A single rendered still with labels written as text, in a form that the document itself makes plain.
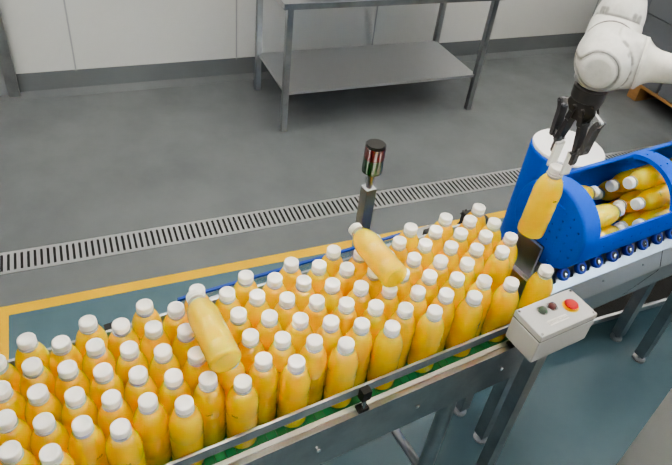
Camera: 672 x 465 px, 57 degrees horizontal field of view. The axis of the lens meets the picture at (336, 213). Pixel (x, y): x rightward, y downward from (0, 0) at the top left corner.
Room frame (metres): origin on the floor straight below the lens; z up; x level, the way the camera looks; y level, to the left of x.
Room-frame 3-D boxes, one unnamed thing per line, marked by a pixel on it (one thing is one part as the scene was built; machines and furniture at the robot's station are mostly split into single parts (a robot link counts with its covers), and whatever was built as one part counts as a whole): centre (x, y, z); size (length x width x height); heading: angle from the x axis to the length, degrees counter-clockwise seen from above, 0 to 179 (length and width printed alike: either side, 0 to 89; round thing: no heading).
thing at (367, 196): (1.59, -0.09, 0.55); 0.04 x 0.04 x 1.10; 33
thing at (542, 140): (2.12, -0.86, 1.03); 0.28 x 0.28 x 0.01
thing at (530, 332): (1.15, -0.60, 1.05); 0.20 x 0.10 x 0.10; 123
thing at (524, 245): (1.50, -0.61, 0.99); 0.10 x 0.02 x 0.12; 33
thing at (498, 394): (1.48, -0.70, 0.31); 0.06 x 0.06 x 0.63; 33
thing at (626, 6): (1.32, -0.54, 1.78); 0.13 x 0.11 x 0.16; 158
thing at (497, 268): (1.35, -0.48, 1.00); 0.07 x 0.07 x 0.19
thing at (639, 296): (2.14, -1.45, 0.31); 0.06 x 0.06 x 0.63; 33
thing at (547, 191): (1.33, -0.53, 1.30); 0.07 x 0.07 x 0.19
